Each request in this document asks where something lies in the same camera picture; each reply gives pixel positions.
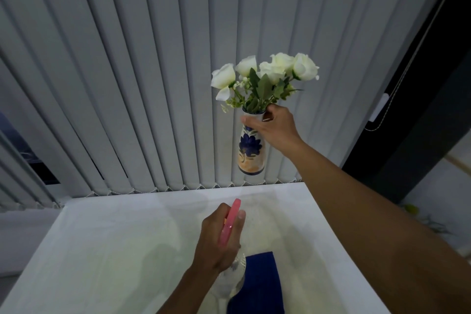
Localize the person's right hand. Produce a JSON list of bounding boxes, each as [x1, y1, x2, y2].
[[241, 103, 307, 157]]

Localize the person's left hand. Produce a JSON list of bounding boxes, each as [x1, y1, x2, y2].
[[189, 203, 247, 275]]

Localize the clear spray bottle pink head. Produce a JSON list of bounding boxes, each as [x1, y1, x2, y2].
[[210, 198, 247, 300]]

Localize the ceramic vase with blue flower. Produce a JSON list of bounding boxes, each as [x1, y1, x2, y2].
[[237, 109, 266, 176]]

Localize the person's right forearm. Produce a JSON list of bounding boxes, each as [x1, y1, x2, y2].
[[290, 141, 471, 314]]

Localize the person's left forearm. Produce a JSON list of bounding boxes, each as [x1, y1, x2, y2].
[[156, 265, 222, 314]]

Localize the blue cloth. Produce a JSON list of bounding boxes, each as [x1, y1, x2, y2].
[[226, 251, 286, 314]]

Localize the white rose bouquet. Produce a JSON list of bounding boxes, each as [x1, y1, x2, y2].
[[210, 52, 320, 114]]

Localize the grey vertical blinds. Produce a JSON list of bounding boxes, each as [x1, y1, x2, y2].
[[0, 0, 461, 212]]

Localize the yellow green plant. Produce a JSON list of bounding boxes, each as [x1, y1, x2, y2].
[[400, 203, 454, 238]]

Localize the dark window pane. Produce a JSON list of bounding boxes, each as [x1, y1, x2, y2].
[[0, 111, 60, 185]]

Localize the white blind bottom chain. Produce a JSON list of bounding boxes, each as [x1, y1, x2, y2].
[[84, 177, 303, 197]]

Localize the white cord weight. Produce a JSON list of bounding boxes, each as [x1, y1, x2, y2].
[[369, 93, 390, 123]]

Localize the black window frame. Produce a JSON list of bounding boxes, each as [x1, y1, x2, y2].
[[341, 0, 471, 205]]

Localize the white blind cord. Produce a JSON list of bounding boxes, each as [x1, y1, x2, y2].
[[364, 0, 462, 132]]

